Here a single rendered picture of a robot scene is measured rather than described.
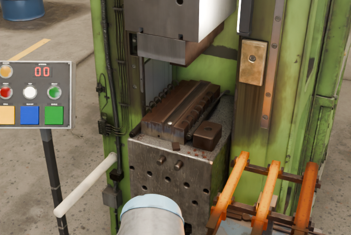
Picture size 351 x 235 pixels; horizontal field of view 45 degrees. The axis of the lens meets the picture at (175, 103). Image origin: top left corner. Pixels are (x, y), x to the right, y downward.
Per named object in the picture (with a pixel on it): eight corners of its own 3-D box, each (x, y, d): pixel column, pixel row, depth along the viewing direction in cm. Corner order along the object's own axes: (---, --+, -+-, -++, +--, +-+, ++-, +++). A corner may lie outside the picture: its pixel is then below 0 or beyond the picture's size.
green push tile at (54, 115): (62, 124, 175) (62, 106, 175) (44, 124, 175) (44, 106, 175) (64, 124, 177) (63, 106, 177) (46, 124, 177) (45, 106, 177)
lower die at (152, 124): (184, 144, 174) (184, 127, 169) (140, 133, 181) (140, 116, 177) (219, 99, 207) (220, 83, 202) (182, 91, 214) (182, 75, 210)
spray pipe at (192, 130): (190, 141, 172) (191, 135, 170) (184, 139, 173) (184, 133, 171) (220, 103, 198) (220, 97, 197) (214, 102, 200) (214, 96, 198)
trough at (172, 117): (173, 127, 172) (173, 124, 171) (161, 124, 174) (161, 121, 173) (210, 84, 205) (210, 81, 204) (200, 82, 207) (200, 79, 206)
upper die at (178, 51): (185, 65, 156) (185, 40, 151) (137, 56, 163) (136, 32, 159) (223, 29, 189) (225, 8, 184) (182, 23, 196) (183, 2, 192)
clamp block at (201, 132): (211, 152, 169) (212, 139, 166) (191, 147, 172) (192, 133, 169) (222, 137, 179) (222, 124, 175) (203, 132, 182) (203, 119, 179)
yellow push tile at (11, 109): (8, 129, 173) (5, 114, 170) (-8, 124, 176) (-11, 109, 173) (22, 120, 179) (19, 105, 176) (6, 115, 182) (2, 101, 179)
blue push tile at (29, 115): (38, 124, 175) (38, 106, 175) (19, 124, 175) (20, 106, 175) (39, 124, 177) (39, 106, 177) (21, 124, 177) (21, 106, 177)
